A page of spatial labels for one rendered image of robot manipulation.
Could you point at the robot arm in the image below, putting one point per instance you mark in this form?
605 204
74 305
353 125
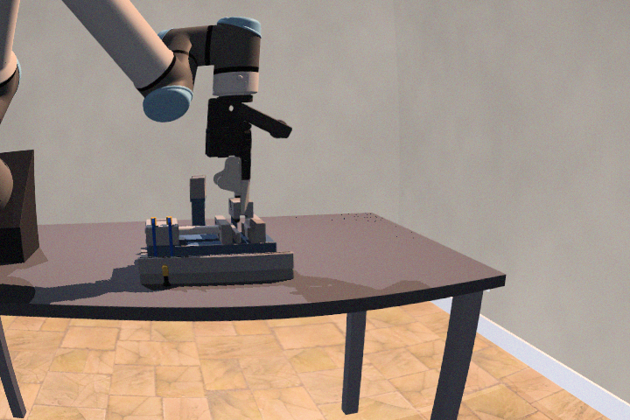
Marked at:
164 73

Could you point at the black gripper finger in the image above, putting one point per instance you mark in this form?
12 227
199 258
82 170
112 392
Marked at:
224 171
237 178

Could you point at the tan rectangular block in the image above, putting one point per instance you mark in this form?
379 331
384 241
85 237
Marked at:
234 207

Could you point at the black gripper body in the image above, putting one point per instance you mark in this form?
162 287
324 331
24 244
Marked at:
223 139

